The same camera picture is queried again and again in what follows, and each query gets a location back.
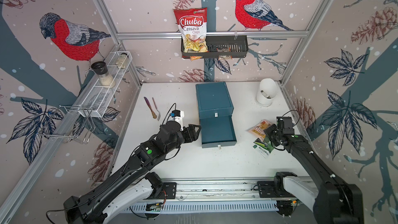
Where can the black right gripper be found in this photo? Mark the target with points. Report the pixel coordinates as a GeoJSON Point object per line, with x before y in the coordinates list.
{"type": "Point", "coordinates": [267, 130]}

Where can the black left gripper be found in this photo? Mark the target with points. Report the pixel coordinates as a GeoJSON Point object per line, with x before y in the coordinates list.
{"type": "Point", "coordinates": [187, 130]}

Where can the orange striped seed bag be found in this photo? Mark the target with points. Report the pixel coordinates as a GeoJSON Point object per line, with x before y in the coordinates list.
{"type": "Point", "coordinates": [259, 130]}

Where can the green gourd seed bag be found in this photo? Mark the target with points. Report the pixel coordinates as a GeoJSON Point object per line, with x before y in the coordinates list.
{"type": "Point", "coordinates": [263, 147]}

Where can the teal sliding drawer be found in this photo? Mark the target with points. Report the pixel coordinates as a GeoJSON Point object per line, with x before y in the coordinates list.
{"type": "Point", "coordinates": [217, 131]}

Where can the teal drawer cabinet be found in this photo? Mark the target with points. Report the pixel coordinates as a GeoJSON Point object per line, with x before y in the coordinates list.
{"type": "Point", "coordinates": [213, 100]}

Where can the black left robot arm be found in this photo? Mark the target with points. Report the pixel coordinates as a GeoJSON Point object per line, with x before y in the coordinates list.
{"type": "Point", "coordinates": [134, 181]}

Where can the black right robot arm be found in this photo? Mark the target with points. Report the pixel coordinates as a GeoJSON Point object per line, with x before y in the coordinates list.
{"type": "Point", "coordinates": [332, 200]}

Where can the pink small spoon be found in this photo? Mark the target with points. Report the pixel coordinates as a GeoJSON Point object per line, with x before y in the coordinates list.
{"type": "Point", "coordinates": [159, 114]}

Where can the white ceramic utensil holder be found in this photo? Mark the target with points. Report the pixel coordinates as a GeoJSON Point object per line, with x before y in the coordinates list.
{"type": "Point", "coordinates": [270, 87]}

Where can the snack packet in basket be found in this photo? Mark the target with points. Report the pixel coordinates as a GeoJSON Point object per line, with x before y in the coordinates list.
{"type": "Point", "coordinates": [225, 52]}

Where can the small white spice jar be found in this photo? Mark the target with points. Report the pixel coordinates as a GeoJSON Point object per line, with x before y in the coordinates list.
{"type": "Point", "coordinates": [122, 61]}

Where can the red cassava chips bag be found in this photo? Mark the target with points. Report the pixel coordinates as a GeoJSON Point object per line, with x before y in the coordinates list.
{"type": "Point", "coordinates": [192, 24]}

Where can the black lid spice jar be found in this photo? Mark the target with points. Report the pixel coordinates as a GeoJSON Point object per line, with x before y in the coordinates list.
{"type": "Point", "coordinates": [105, 78]}

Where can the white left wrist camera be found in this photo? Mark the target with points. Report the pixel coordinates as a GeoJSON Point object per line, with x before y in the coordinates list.
{"type": "Point", "coordinates": [178, 116]}

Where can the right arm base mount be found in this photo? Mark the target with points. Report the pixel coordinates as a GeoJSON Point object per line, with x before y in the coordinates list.
{"type": "Point", "coordinates": [287, 185]}

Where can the white slotted cable duct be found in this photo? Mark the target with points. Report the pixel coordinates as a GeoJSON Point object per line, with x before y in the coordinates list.
{"type": "Point", "coordinates": [180, 207]}

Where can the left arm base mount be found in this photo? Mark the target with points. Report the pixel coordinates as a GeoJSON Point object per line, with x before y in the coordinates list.
{"type": "Point", "coordinates": [164, 189]}

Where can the black wall basket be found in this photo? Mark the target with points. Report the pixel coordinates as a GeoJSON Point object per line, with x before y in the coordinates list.
{"type": "Point", "coordinates": [238, 45]}

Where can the white wire wall shelf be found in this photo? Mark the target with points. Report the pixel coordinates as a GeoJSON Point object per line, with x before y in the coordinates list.
{"type": "Point", "coordinates": [91, 110]}

